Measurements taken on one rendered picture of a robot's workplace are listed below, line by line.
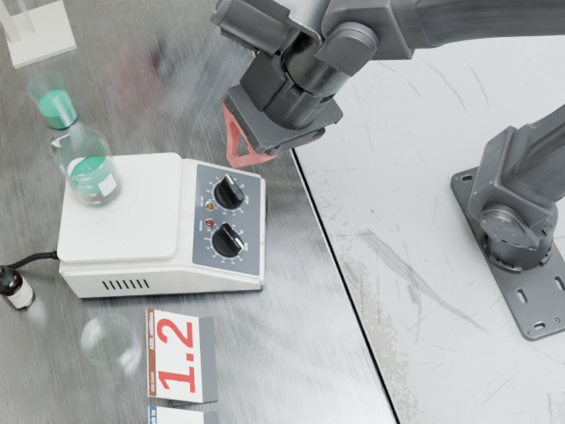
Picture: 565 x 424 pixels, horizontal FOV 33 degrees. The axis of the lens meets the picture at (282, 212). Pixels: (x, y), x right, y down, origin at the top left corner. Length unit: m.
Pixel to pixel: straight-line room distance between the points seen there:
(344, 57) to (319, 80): 0.07
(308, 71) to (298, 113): 0.05
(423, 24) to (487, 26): 0.05
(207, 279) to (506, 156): 0.32
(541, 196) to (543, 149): 0.06
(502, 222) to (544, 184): 0.06
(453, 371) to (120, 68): 0.54
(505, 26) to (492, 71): 0.43
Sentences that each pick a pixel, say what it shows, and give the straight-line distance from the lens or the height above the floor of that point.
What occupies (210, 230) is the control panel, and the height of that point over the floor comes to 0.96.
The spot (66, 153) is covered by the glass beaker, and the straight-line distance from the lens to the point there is 0.94.
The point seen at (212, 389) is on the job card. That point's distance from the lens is 0.95.
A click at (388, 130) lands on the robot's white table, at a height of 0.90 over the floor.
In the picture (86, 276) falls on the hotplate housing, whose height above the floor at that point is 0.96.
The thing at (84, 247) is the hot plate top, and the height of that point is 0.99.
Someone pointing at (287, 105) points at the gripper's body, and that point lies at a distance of 0.82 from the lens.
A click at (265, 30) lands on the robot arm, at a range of 0.77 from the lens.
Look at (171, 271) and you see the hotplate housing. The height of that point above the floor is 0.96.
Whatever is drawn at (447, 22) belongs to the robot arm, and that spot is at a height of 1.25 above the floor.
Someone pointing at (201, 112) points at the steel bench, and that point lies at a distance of 1.11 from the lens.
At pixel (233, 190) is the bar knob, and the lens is 0.97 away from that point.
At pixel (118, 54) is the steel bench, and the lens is 1.19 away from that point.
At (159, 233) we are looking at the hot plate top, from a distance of 0.93.
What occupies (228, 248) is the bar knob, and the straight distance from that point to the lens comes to 0.95.
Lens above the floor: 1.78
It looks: 60 degrees down
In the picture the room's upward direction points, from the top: 12 degrees counter-clockwise
